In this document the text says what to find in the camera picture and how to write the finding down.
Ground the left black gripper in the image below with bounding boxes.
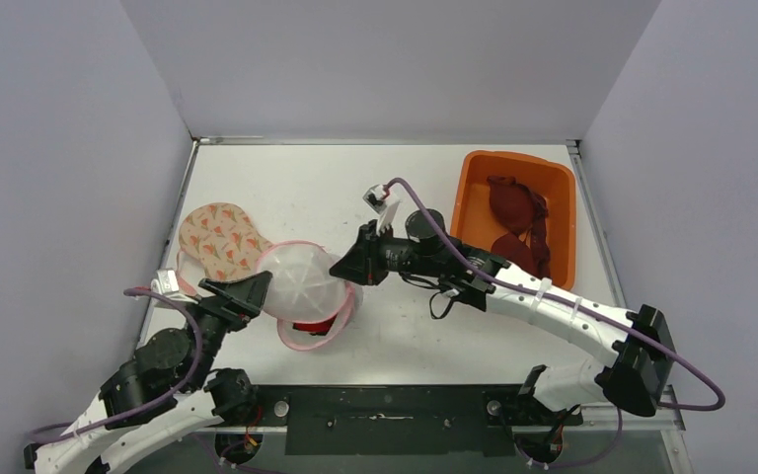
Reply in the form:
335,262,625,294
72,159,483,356
181,271,273,390

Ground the white mesh pink-trimmed laundry bag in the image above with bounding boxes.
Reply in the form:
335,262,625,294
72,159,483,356
256,240,363,352

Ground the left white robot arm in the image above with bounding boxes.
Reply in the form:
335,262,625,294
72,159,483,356
23,269,272,473

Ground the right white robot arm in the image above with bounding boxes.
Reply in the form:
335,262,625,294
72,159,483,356
330,211,672,424

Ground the floral beige bra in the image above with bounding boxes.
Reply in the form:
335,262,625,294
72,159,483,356
176,202,272,296

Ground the dark red bra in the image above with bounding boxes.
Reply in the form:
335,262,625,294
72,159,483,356
487,176,551,278

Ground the orange plastic basin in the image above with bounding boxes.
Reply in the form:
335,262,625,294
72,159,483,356
450,150,576,289

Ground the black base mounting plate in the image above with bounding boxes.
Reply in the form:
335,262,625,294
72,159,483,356
216,384,583,456

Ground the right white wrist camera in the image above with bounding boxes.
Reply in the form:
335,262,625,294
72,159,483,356
363,185,401,236

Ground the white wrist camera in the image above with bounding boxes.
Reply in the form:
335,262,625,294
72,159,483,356
149,269,191,303
363,185,401,236

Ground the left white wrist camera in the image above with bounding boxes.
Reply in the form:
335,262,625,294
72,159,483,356
149,269,191,303

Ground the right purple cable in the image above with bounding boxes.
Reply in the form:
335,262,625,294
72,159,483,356
384,176,726,469

